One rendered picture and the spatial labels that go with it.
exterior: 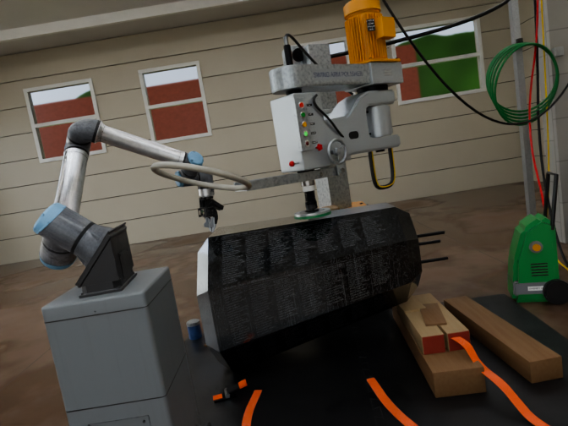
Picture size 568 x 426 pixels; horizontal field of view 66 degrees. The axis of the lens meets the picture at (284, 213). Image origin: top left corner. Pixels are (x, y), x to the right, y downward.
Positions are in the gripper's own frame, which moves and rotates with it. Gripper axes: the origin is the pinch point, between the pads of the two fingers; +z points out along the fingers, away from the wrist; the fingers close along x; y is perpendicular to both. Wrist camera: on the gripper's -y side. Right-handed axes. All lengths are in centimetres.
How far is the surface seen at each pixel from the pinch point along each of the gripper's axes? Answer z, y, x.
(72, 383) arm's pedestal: 44, 104, 9
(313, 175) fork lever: -27, -24, 57
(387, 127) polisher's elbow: -53, -81, 85
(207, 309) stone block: 41.2, 20.7, 7.5
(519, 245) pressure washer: 34, -134, 155
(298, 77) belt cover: -80, -15, 57
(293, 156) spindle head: -38, -15, 50
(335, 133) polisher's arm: -49, -37, 67
